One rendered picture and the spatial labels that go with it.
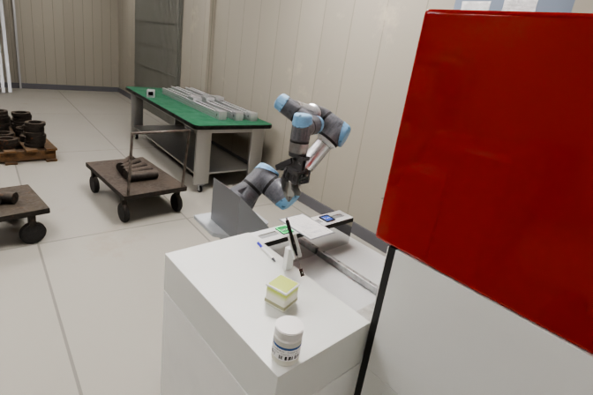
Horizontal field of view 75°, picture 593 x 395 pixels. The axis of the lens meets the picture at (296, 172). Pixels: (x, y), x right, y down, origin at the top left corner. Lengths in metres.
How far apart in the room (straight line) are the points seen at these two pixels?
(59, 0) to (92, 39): 0.99
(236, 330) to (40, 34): 10.04
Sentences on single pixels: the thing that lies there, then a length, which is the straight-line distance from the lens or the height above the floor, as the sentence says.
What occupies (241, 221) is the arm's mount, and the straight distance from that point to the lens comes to 1.77.
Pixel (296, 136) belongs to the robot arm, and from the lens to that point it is 1.46.
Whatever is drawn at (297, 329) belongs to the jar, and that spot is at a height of 1.06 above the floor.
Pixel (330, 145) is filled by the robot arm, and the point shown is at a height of 1.27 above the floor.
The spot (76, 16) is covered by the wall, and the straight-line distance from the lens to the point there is 10.88.
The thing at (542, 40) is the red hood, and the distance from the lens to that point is 0.90.
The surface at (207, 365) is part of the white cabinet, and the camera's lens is 1.33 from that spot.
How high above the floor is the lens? 1.69
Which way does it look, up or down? 18 degrees down
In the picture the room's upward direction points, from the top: 8 degrees clockwise
